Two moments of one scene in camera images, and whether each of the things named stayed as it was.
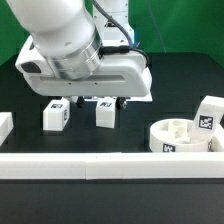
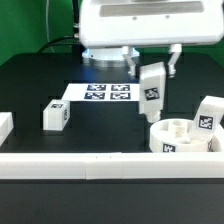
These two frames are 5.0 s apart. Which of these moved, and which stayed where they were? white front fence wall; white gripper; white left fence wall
Moved: white gripper
Stayed: white front fence wall; white left fence wall
